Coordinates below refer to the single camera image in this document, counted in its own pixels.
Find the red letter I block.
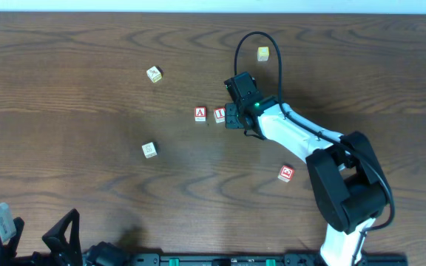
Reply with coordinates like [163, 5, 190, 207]
[214, 107, 226, 123]

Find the red letter A block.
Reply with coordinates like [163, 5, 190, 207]
[195, 106, 207, 122]

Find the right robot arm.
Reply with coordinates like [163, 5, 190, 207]
[224, 72, 395, 265]

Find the yellow-topped wooden block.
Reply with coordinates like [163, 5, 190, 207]
[257, 47, 269, 61]

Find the red letter E block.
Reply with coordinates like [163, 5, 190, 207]
[277, 165, 295, 183]

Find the plain wooden number 5 block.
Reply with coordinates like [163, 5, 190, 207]
[141, 142, 158, 159]

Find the wooden block with dragonfly drawing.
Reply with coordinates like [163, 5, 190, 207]
[146, 66, 163, 83]

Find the black mounting rail with bases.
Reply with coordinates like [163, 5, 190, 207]
[35, 242, 409, 266]

